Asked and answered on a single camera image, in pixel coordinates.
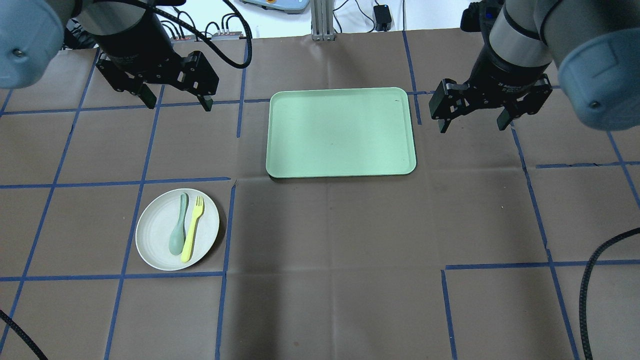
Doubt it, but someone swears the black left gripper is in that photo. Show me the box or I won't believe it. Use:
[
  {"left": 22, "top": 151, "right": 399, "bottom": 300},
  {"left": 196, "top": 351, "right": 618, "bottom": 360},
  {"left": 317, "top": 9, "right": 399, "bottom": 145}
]
[{"left": 96, "top": 48, "right": 220, "bottom": 112}]

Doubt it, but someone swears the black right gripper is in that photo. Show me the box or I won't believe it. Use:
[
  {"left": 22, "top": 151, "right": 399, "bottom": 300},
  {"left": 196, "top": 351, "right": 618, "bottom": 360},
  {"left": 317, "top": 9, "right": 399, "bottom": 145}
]
[{"left": 429, "top": 47, "right": 553, "bottom": 133}]

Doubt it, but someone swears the yellow fork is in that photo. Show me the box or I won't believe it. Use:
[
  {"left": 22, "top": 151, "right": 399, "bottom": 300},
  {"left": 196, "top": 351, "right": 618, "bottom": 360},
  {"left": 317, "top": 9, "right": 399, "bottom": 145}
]
[{"left": 180, "top": 195, "right": 205, "bottom": 264}]

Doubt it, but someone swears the round white plate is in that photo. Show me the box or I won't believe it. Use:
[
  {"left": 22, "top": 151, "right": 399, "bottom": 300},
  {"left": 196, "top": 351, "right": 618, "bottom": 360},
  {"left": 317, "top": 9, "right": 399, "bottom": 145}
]
[{"left": 135, "top": 188, "right": 221, "bottom": 272}]

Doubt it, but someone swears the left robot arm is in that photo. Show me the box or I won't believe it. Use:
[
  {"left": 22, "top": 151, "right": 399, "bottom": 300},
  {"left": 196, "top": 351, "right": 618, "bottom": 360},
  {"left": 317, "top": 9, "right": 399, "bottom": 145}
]
[{"left": 0, "top": 0, "right": 220, "bottom": 112}]

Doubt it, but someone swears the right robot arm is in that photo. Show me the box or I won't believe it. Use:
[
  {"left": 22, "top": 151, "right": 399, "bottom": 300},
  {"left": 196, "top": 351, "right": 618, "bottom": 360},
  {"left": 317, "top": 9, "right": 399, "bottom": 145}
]
[{"left": 429, "top": 0, "right": 640, "bottom": 133}]

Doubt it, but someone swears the light green tray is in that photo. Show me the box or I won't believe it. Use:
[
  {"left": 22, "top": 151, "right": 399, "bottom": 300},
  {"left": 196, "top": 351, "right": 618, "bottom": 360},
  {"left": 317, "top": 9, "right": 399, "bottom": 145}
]
[{"left": 265, "top": 87, "right": 418, "bottom": 179}]

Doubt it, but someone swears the black power adapter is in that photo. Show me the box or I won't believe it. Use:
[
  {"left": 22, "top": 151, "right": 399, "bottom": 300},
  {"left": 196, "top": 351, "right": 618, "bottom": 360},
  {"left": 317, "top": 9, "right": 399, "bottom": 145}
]
[{"left": 373, "top": 4, "right": 393, "bottom": 32}]

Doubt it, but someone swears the sage green spoon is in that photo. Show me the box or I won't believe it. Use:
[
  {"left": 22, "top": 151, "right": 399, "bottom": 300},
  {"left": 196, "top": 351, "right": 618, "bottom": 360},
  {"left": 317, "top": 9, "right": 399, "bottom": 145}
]
[{"left": 167, "top": 193, "right": 189, "bottom": 256}]

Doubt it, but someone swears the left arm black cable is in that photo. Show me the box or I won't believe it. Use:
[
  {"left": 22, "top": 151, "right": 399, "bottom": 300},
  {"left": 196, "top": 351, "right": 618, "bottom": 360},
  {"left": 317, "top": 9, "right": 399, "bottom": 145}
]
[{"left": 107, "top": 0, "right": 253, "bottom": 70}]

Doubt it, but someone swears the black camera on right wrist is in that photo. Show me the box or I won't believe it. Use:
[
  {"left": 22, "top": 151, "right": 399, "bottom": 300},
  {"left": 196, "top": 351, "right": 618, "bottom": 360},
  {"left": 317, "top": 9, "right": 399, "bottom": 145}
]
[{"left": 459, "top": 0, "right": 505, "bottom": 33}]

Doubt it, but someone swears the aluminium frame post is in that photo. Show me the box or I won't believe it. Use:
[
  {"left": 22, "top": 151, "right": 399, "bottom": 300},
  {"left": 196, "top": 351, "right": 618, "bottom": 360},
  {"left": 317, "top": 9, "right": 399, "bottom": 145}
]
[{"left": 310, "top": 0, "right": 336, "bottom": 41}]

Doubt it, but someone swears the black braided cable right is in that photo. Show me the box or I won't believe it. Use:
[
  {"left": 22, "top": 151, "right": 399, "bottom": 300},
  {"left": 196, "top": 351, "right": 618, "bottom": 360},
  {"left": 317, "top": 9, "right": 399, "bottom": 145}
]
[{"left": 579, "top": 230, "right": 640, "bottom": 360}]

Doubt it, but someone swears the black braided cable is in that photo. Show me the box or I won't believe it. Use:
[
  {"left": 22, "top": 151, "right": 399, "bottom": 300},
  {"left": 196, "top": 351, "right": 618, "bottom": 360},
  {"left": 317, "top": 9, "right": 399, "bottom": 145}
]
[
  {"left": 579, "top": 230, "right": 640, "bottom": 360},
  {"left": 0, "top": 309, "right": 50, "bottom": 360}
]

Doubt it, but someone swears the black braided cable left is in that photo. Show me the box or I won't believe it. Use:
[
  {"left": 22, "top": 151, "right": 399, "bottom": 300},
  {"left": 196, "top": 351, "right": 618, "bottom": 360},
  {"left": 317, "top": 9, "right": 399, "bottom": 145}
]
[{"left": 0, "top": 309, "right": 50, "bottom": 360}]

